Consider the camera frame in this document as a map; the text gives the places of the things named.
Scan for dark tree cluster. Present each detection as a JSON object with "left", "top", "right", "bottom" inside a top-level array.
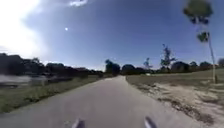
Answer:
[{"left": 104, "top": 59, "right": 121, "bottom": 77}]

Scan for small sparse tree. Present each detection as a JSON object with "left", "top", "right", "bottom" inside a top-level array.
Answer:
[{"left": 143, "top": 57, "right": 153, "bottom": 71}]

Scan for grey asphalt path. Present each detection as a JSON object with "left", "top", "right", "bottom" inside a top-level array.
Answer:
[{"left": 0, "top": 75, "right": 210, "bottom": 128}]

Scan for slender sparse tree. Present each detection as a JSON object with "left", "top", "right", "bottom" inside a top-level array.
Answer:
[{"left": 159, "top": 43, "right": 177, "bottom": 72}]

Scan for distant row of trees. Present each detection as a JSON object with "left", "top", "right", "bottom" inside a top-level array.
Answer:
[{"left": 120, "top": 58, "right": 224, "bottom": 75}]

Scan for robot's own part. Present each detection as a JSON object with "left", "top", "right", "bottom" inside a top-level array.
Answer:
[
  {"left": 143, "top": 116, "right": 153, "bottom": 128},
  {"left": 71, "top": 118, "right": 81, "bottom": 128}
]

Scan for grass field with sandy patches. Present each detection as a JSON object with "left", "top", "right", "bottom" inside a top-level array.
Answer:
[{"left": 125, "top": 68, "right": 224, "bottom": 128}]

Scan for grass verge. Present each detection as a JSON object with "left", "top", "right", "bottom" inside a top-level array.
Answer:
[{"left": 0, "top": 75, "right": 113, "bottom": 115}]

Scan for dark row of trees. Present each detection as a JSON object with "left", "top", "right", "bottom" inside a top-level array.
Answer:
[{"left": 0, "top": 52, "right": 105, "bottom": 80}]

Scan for pond water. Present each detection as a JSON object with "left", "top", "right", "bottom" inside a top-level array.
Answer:
[{"left": 0, "top": 74, "right": 51, "bottom": 89}]

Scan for tall thin-trunked tree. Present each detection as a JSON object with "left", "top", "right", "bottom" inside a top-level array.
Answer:
[{"left": 182, "top": 0, "right": 219, "bottom": 84}]

